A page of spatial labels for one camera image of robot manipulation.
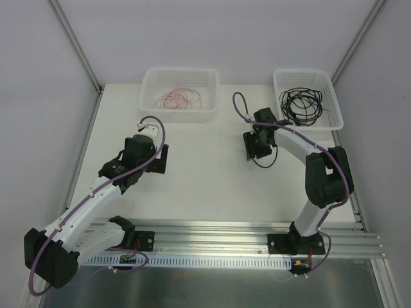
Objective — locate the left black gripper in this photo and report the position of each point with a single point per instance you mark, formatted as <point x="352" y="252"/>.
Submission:
<point x="159" y="158"/>

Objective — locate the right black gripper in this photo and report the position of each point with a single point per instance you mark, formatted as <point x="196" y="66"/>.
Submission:
<point x="252" y="145"/>

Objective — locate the black cable gold plug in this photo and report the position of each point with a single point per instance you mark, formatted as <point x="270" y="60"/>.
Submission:
<point x="302" y="106"/>

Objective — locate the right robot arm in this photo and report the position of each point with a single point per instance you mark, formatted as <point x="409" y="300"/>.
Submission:
<point x="328" y="181"/>

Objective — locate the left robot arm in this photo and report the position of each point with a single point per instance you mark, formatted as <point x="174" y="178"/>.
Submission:
<point x="57" y="251"/>

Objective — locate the right white plastic basket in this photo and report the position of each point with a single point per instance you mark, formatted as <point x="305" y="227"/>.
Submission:
<point x="331" y="120"/>

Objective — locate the white plastic basket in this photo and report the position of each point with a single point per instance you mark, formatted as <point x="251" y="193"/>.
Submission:
<point x="180" y="94"/>
<point x="331" y="120"/>

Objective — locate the left white plastic basket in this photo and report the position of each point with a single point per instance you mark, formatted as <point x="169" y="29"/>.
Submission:
<point x="180" y="94"/>

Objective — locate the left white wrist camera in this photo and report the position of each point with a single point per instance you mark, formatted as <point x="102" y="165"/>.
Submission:
<point x="148" y="130"/>

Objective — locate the white slotted cable duct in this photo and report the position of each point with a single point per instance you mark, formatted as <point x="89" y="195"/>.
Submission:
<point x="193" y="261"/>

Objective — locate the aluminium mounting rail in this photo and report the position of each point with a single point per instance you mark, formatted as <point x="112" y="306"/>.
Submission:
<point x="240" y="239"/>

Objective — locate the right aluminium frame post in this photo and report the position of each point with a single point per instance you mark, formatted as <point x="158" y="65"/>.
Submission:
<point x="363" y="30"/>

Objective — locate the aluminium frame post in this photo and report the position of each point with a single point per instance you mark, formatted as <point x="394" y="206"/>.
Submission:
<point x="75" y="44"/>
<point x="363" y="30"/>

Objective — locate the left aluminium frame post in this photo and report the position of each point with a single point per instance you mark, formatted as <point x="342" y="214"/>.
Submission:
<point x="75" y="44"/>

